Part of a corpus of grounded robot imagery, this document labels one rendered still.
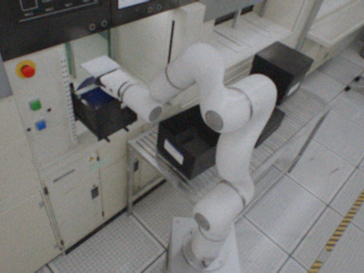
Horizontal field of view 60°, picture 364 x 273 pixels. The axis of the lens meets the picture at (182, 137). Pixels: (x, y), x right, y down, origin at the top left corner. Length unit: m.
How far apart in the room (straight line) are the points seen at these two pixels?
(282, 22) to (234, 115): 2.22
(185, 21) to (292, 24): 1.52
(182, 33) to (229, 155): 0.79
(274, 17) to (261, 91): 2.16
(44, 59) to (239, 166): 0.73
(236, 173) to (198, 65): 0.32
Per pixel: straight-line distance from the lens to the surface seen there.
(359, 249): 2.71
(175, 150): 1.51
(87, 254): 2.19
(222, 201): 0.99
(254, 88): 0.78
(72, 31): 1.17
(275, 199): 2.61
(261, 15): 2.94
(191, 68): 0.82
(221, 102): 0.71
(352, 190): 3.02
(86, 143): 1.53
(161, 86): 0.94
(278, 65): 2.04
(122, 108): 1.33
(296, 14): 2.83
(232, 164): 0.88
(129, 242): 2.20
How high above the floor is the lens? 1.99
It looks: 46 degrees down
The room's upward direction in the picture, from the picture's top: 11 degrees clockwise
